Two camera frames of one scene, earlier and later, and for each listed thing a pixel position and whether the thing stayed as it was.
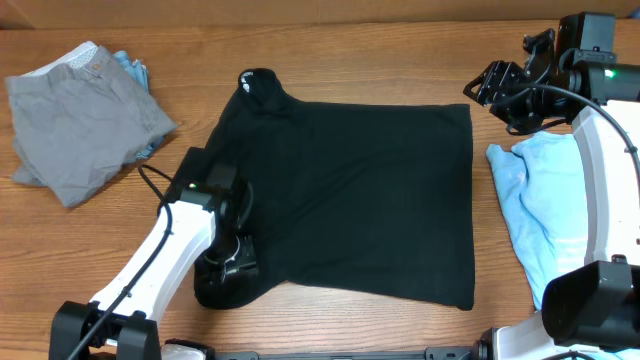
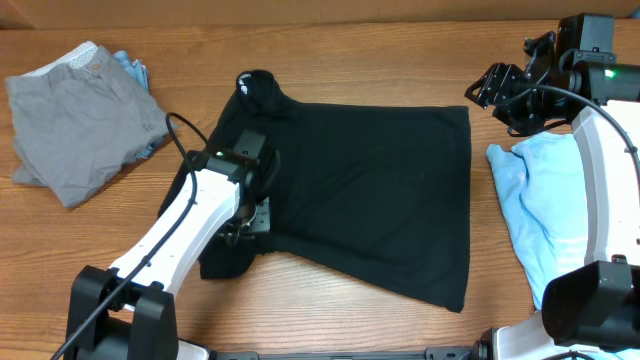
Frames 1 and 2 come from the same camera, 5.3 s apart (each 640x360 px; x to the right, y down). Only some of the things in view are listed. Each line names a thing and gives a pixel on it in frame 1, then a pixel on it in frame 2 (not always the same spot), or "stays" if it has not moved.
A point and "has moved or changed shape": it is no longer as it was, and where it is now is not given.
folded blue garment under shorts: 140,72 stays
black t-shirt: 368,198 has moved or changed shape
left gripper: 247,260 → 262,220
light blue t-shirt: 539,187 stays
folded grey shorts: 77,120 stays
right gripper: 496,78 stays
